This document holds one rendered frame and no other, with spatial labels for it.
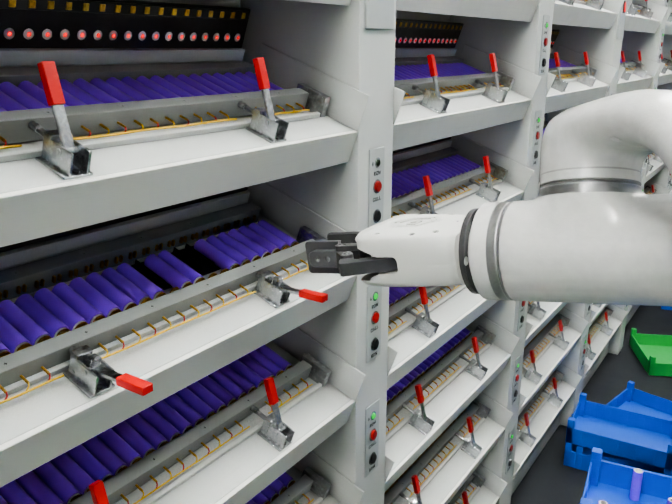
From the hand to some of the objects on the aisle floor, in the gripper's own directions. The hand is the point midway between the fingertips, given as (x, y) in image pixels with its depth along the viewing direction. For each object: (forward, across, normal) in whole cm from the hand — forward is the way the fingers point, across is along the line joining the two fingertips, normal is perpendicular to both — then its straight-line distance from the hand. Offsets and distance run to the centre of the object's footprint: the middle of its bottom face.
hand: (336, 252), depth 68 cm
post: (+39, +97, -102) cm, 146 cm away
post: (+39, +27, -101) cm, 112 cm away
